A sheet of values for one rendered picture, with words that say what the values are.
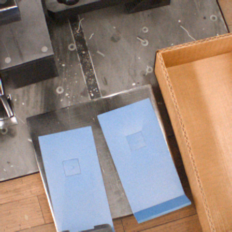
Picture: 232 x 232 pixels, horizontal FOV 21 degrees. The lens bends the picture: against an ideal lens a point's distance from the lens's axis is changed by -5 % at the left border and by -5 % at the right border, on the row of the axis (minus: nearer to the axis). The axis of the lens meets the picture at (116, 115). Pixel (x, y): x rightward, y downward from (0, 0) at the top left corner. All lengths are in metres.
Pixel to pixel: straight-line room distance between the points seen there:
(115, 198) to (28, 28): 0.24
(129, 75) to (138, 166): 0.13
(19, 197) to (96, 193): 0.11
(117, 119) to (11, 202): 0.18
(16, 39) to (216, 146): 0.30
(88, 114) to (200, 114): 0.15
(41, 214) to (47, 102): 0.15
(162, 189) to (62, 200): 0.13
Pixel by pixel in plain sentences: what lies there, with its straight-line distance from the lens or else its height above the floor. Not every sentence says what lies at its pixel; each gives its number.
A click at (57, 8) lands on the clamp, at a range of 0.83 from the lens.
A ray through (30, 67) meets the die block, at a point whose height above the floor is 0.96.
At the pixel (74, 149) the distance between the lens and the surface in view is 0.81.
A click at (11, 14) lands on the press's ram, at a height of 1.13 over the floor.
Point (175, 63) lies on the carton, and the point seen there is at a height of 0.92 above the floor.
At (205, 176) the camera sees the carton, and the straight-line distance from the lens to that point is 0.83.
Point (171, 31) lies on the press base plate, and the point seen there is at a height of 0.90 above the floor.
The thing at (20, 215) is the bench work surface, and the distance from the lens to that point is 0.83.
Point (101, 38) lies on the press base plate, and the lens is 0.88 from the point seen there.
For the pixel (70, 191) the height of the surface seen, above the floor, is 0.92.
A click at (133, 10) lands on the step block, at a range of 0.89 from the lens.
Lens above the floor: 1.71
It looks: 74 degrees down
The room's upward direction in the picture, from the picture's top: 1 degrees counter-clockwise
